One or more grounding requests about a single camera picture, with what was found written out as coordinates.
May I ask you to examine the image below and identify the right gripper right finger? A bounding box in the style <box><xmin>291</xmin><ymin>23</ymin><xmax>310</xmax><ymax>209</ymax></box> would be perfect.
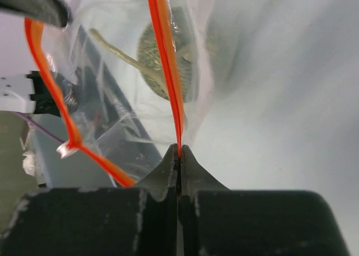
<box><xmin>179</xmin><ymin>146</ymin><xmax>349</xmax><ymax>255</ymax></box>

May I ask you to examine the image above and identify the clear zip top bag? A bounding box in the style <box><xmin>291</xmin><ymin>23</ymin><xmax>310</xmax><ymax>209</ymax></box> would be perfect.
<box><xmin>25</xmin><ymin>0</ymin><xmax>231</xmax><ymax>187</ymax></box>

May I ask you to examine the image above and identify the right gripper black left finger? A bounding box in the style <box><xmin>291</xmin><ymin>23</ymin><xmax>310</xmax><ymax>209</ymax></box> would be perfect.
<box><xmin>1</xmin><ymin>145</ymin><xmax>178</xmax><ymax>255</ymax></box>

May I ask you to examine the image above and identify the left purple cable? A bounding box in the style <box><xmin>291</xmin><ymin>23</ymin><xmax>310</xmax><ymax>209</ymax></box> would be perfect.
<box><xmin>13</xmin><ymin>111</ymin><xmax>67</xmax><ymax>145</ymax></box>

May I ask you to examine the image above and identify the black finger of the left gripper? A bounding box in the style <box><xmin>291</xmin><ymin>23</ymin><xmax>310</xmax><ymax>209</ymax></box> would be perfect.
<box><xmin>1</xmin><ymin>0</ymin><xmax>73</xmax><ymax>28</ymax></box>

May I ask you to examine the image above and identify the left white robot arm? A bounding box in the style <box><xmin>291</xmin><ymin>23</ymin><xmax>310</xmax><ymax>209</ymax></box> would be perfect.
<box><xmin>1</xmin><ymin>0</ymin><xmax>71</xmax><ymax>116</ymax></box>

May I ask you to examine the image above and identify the green melon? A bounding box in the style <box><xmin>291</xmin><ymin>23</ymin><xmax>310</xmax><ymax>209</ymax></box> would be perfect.
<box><xmin>89</xmin><ymin>6</ymin><xmax>225</xmax><ymax>103</ymax></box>

